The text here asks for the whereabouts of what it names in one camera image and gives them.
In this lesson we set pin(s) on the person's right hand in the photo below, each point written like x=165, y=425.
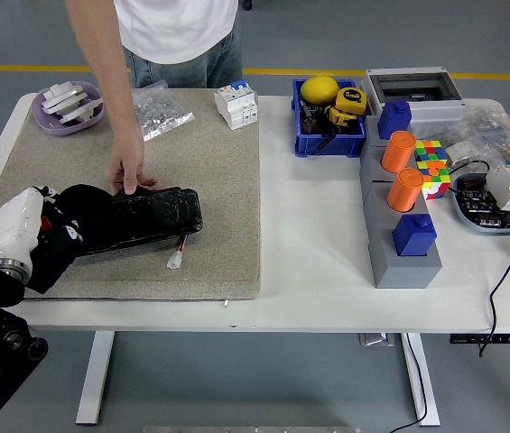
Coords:
x=128, y=158

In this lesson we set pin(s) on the black table control panel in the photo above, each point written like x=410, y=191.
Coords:
x=462, y=338

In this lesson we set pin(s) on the clear bag of screws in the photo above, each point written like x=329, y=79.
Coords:
x=164, y=113

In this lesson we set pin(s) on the purple dish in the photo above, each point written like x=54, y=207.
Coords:
x=47, y=124

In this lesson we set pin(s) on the grey-brown mat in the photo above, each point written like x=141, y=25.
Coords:
x=214, y=180

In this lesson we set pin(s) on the person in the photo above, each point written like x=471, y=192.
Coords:
x=178, y=27

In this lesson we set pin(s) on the black chair wheel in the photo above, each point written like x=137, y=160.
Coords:
x=247, y=4

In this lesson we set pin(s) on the blue plastic bin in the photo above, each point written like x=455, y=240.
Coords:
x=327, y=146

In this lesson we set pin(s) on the yellow lemon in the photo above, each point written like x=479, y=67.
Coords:
x=318, y=89

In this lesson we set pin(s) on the yellow and black tape measure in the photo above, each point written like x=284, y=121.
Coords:
x=342, y=117

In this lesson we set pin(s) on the white table leg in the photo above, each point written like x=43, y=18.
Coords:
x=94, y=383
x=421, y=388

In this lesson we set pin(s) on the round yellow tape measure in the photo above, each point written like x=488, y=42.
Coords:
x=351, y=100

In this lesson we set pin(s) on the blue block with knob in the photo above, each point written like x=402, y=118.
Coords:
x=414, y=236
x=394, y=119

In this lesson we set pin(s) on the orange cylinder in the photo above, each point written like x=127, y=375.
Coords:
x=404, y=189
x=398, y=151

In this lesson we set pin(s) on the grey block holder base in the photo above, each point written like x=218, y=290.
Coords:
x=399, y=275

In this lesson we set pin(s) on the colourful puzzle cube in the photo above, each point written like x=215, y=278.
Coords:
x=435, y=180
x=429, y=151

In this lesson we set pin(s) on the blue-grey dish with components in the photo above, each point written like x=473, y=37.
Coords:
x=475, y=221

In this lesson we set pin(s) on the clear bags of components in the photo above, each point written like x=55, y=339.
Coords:
x=503, y=131

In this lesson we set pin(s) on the white plastic bracket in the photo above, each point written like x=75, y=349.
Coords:
x=83, y=108
x=62, y=94

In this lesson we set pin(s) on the white circuit breaker blue switch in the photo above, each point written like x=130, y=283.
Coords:
x=236, y=108

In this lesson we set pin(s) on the metal bracket under table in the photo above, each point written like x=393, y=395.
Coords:
x=374, y=339

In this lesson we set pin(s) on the grey electrical enclosure box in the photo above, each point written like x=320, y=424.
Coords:
x=435, y=113

